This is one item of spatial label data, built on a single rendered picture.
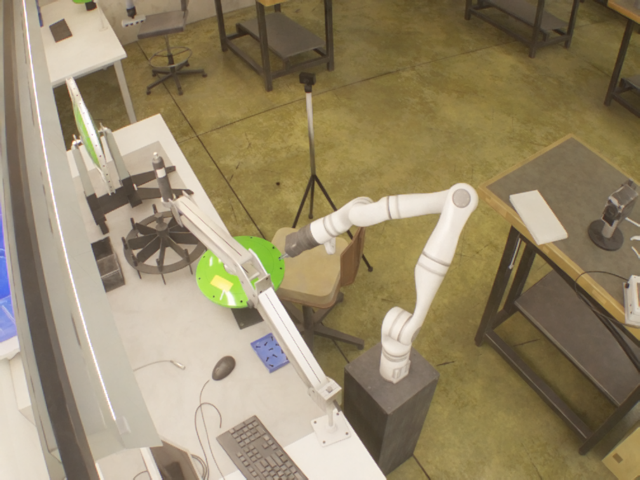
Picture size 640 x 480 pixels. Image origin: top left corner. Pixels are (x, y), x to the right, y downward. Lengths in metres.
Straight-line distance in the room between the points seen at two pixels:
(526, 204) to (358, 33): 3.80
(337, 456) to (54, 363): 1.30
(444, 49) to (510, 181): 3.31
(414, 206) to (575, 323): 1.54
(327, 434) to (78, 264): 1.19
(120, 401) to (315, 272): 1.96
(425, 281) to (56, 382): 1.26
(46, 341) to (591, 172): 2.47
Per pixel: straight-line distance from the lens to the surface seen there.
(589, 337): 2.93
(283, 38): 5.12
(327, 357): 2.93
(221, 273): 1.89
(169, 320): 2.04
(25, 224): 0.65
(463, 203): 1.57
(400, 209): 1.63
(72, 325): 0.56
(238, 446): 1.72
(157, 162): 1.69
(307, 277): 2.44
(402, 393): 1.88
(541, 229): 2.25
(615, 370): 2.88
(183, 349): 1.95
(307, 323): 2.87
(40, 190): 0.74
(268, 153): 4.09
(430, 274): 1.59
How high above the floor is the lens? 2.52
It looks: 48 degrees down
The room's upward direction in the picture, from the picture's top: 4 degrees counter-clockwise
